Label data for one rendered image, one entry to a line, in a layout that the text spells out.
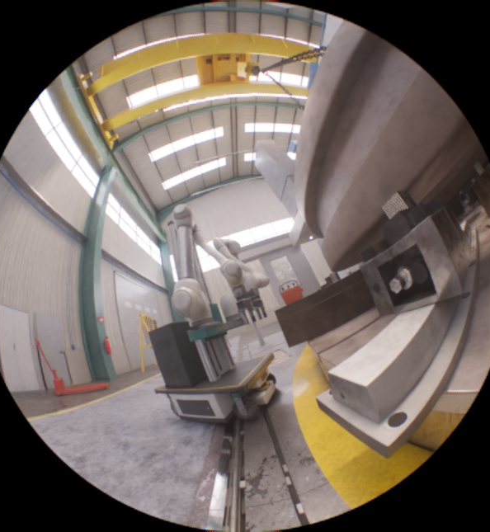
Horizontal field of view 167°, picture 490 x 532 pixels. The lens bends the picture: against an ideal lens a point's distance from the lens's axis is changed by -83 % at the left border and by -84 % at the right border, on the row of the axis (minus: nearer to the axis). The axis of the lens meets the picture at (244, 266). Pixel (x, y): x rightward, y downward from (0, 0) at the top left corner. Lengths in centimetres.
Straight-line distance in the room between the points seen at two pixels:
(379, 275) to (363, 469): 69
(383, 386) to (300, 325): 125
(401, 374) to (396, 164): 81
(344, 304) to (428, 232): 120
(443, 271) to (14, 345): 572
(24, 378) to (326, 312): 585
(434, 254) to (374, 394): 36
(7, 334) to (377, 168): 602
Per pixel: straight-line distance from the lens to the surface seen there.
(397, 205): 77
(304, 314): 153
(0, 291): 602
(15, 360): 528
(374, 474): 74
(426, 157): 89
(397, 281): 61
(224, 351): 151
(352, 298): 160
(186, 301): 88
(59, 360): 638
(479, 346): 60
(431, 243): 52
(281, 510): 74
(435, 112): 94
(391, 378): 39
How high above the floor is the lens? 66
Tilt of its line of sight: 19 degrees up
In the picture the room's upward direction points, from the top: 22 degrees counter-clockwise
